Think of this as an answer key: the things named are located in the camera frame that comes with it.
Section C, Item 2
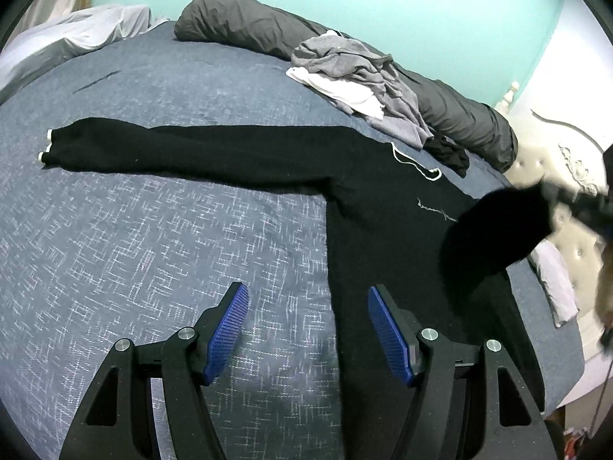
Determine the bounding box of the small black garment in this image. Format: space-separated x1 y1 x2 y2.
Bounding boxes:
424 135 470 177

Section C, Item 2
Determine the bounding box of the pile of grey white clothes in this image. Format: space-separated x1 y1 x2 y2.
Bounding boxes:
291 33 432 149

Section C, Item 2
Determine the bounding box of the dark grey rolled duvet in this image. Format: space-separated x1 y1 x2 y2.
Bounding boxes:
173 0 519 173

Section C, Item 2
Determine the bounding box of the white garment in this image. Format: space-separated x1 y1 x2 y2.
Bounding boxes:
286 64 386 120

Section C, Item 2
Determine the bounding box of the bed with blue sheet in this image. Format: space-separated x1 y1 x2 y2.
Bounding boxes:
0 19 585 460

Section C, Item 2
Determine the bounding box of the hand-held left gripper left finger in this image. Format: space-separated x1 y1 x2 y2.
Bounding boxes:
58 282 250 460

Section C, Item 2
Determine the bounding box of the folded light grey garment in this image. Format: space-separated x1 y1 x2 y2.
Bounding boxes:
529 240 580 329

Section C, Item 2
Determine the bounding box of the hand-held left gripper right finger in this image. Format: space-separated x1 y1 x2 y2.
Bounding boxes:
367 285 551 460

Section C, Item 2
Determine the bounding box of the cream tufted headboard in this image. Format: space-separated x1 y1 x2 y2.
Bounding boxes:
495 81 613 360

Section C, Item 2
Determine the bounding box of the person's right hand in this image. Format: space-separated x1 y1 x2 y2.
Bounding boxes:
595 244 613 331

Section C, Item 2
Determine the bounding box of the colourful floor clutter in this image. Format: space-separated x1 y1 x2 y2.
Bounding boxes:
560 438 595 460

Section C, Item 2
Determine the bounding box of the black sweater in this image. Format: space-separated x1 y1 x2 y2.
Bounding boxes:
38 117 556 460

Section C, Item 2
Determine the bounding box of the light grey blanket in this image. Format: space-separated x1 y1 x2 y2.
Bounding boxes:
0 4 168 101

